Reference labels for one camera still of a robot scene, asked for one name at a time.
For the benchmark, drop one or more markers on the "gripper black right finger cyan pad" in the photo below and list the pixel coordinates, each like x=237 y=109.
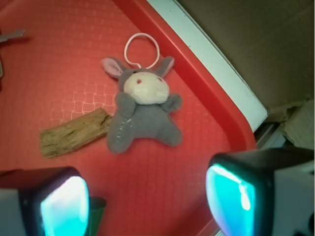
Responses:
x=265 y=192

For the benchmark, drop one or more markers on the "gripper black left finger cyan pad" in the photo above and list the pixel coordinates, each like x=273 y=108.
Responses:
x=43 y=202

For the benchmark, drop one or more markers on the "orange plastic carrot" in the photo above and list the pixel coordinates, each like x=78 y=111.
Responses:
x=97 y=207

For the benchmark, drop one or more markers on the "brown wood piece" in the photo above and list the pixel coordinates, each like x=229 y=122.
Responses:
x=74 y=134

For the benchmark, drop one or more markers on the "red plastic tray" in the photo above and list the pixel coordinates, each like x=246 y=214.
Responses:
x=52 y=74

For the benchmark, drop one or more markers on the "brown cardboard box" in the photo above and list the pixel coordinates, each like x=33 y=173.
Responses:
x=270 y=43

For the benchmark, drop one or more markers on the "silver key bunch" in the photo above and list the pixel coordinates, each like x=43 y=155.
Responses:
x=8 y=36

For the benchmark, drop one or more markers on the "gray plush bunny keychain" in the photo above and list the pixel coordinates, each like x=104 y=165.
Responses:
x=144 y=102

